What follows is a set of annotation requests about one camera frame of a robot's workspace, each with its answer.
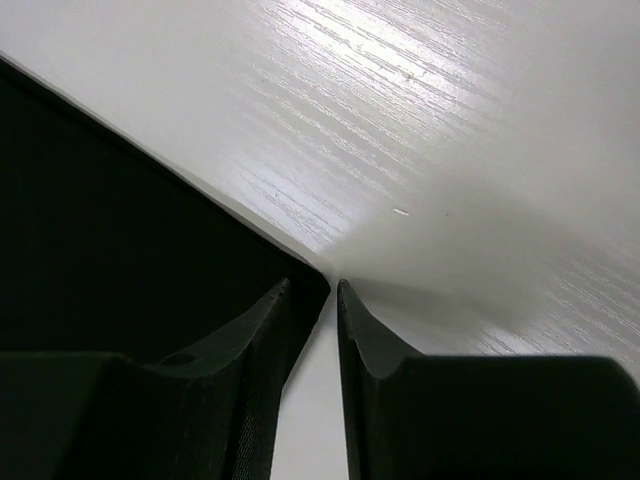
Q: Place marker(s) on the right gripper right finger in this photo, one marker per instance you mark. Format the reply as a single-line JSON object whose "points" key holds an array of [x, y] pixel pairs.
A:
{"points": [[414, 416]]}

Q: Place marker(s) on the black skirt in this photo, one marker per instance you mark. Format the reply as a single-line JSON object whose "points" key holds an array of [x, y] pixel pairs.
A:
{"points": [[105, 249]]}

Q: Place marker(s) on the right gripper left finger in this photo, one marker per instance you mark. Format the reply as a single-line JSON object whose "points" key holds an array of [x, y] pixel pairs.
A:
{"points": [[208, 411]]}

